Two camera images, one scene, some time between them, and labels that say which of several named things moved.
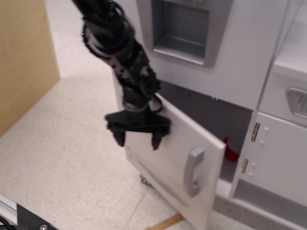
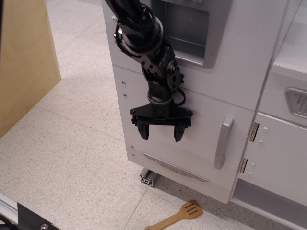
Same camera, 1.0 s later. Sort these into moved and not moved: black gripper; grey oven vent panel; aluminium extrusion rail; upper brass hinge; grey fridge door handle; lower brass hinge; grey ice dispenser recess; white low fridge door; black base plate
Moved: black gripper; grey fridge door handle; white low fridge door
Not moved: lower brass hinge; grey oven vent panel; black base plate; grey ice dispenser recess; aluminium extrusion rail; upper brass hinge
